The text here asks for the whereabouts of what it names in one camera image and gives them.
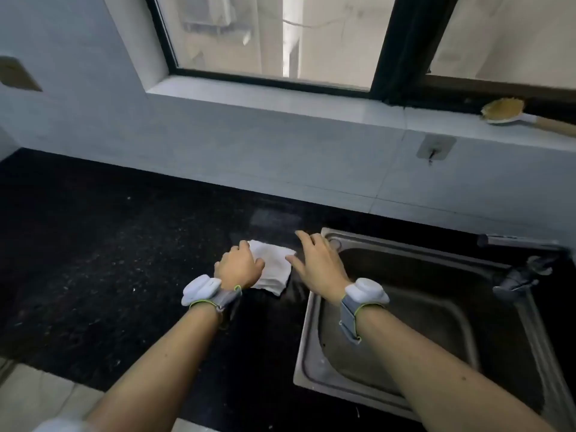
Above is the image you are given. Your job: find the person's left hand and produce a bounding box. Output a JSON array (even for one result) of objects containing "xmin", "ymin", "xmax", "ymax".
[{"xmin": 214, "ymin": 240, "xmax": 266, "ymax": 293}]

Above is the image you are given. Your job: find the person's right hand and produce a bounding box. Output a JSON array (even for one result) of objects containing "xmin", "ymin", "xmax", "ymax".
[{"xmin": 286, "ymin": 230, "xmax": 352, "ymax": 307}]

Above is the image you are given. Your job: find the white cleaning cloth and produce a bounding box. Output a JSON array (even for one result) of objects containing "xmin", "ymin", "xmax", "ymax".
[{"xmin": 246, "ymin": 239, "xmax": 298, "ymax": 296}]

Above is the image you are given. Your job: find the steel faucet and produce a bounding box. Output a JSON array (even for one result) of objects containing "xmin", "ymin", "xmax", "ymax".
[{"xmin": 476, "ymin": 233, "xmax": 563, "ymax": 304}]

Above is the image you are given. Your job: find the person's right forearm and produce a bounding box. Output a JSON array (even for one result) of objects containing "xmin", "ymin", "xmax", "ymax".
[{"xmin": 355, "ymin": 305, "xmax": 557, "ymax": 432}]

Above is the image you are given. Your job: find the person's left forearm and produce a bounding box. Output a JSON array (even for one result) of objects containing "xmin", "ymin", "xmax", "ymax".
[{"xmin": 85, "ymin": 303, "xmax": 226, "ymax": 432}]

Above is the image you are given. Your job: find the person's white shirt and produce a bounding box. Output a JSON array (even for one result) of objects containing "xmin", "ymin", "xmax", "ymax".
[{"xmin": 31, "ymin": 417, "xmax": 91, "ymax": 432}]

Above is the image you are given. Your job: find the white left wrist tracker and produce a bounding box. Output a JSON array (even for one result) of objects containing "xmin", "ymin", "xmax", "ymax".
[{"xmin": 181, "ymin": 274, "xmax": 243, "ymax": 313}]

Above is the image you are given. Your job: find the white wrist tracker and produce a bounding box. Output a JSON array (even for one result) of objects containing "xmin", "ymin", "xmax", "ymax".
[
  {"xmin": 181, "ymin": 274, "xmax": 243, "ymax": 313},
  {"xmin": 338, "ymin": 277, "xmax": 391, "ymax": 346}
]

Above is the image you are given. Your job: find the white right wrist tracker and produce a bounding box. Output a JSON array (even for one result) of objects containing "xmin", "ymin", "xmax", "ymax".
[{"xmin": 338, "ymin": 277, "xmax": 391, "ymax": 346}]

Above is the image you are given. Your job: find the stainless steel sink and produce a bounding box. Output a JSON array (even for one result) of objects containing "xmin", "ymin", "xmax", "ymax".
[{"xmin": 293, "ymin": 227, "xmax": 576, "ymax": 432}]

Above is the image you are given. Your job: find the black framed window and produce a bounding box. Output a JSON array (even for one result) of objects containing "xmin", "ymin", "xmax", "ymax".
[{"xmin": 143, "ymin": 0, "xmax": 576, "ymax": 120}]

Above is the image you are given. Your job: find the white outdoor air conditioner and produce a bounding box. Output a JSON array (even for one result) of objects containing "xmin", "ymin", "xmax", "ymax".
[{"xmin": 178, "ymin": 0, "xmax": 237, "ymax": 32}]

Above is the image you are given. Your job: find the clear adhesive wall hook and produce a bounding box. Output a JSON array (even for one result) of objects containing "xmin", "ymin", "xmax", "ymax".
[{"xmin": 416, "ymin": 133, "xmax": 458, "ymax": 166}]

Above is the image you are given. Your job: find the dish brush with wooden handle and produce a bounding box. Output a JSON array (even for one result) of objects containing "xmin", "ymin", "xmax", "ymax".
[{"xmin": 480, "ymin": 97, "xmax": 576, "ymax": 139}]

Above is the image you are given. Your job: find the tan wall plate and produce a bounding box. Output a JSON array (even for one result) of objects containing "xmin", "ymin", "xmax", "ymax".
[{"xmin": 0, "ymin": 56, "xmax": 43, "ymax": 92}]

